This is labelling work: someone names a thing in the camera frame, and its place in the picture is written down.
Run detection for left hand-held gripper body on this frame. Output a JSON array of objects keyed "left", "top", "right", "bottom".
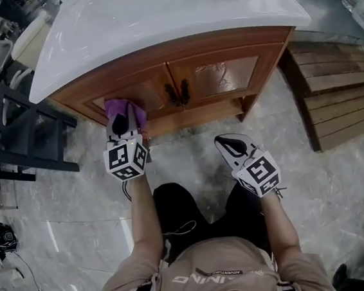
[{"left": 100, "top": 134, "right": 154, "bottom": 184}]

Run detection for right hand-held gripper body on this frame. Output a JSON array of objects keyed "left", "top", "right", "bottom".
[{"left": 228, "top": 146, "right": 286, "bottom": 201}]

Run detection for purple cloth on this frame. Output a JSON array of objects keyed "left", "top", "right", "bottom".
[{"left": 100, "top": 97, "right": 151, "bottom": 139}]

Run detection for brown wooden cabinet door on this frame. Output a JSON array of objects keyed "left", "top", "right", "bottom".
[
  {"left": 161, "top": 30, "right": 286, "bottom": 119},
  {"left": 80, "top": 53, "right": 193, "bottom": 133}
]

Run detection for person's right forearm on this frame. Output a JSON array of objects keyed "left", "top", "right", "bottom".
[{"left": 255, "top": 188, "right": 307, "bottom": 255}]

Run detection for person's left forearm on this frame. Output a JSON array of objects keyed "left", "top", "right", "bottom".
[{"left": 118, "top": 170, "right": 172, "bottom": 256}]

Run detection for brown wooden vanity cabinet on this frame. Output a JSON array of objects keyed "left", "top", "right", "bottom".
[{"left": 44, "top": 1, "right": 295, "bottom": 155}]

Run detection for person's black trousers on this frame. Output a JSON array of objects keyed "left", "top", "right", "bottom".
[{"left": 145, "top": 173, "right": 278, "bottom": 274}]

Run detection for person's beige t-shirt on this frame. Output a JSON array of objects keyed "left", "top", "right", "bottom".
[{"left": 100, "top": 224, "right": 342, "bottom": 291}]

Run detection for slatted wooden platform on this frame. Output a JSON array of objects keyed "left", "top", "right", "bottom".
[{"left": 268, "top": 35, "right": 364, "bottom": 158}]

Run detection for black round electronic device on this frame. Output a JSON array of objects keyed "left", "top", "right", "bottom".
[{"left": 0, "top": 221, "right": 22, "bottom": 256}]

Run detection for pack of clear water bottles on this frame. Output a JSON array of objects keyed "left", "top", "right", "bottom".
[{"left": 338, "top": 0, "right": 364, "bottom": 35}]

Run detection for black ornate door handle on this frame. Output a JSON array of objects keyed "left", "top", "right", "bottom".
[
  {"left": 162, "top": 82, "right": 180, "bottom": 107},
  {"left": 177, "top": 78, "right": 195, "bottom": 106}
]

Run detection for thin grey cable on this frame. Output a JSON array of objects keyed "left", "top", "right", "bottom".
[{"left": 8, "top": 249, "right": 47, "bottom": 291}]

